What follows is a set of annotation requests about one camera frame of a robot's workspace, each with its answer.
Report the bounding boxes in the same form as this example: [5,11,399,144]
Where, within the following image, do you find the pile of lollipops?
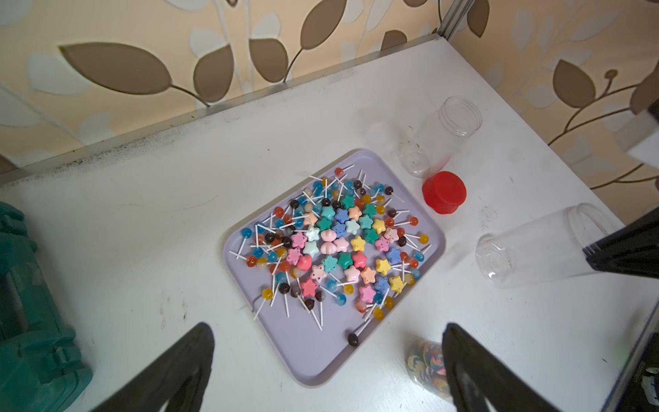
[228,166,432,347]

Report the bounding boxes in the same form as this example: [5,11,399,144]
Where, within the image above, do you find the clear jar dark beads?
[406,339,453,403]

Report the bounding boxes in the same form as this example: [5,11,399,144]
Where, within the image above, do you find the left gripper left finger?
[95,323,215,411]

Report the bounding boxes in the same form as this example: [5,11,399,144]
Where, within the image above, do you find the green plastic tool case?
[1,204,93,411]

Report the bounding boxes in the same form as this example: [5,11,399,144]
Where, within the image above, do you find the clear jar colourful candies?
[475,203,623,288]

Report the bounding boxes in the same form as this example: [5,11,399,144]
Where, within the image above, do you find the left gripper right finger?
[442,323,557,411]

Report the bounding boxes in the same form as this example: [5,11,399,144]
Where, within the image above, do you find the clear candy jar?
[399,96,482,179]

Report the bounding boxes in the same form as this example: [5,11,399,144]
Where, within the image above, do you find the pile of star candies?
[277,186,424,303]

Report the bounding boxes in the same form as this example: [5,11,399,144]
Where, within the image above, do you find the red jar lid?
[422,171,467,215]

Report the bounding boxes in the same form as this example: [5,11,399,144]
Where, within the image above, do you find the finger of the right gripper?
[583,208,658,279]

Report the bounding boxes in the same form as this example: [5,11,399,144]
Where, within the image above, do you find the lilac plastic tray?
[223,149,446,386]

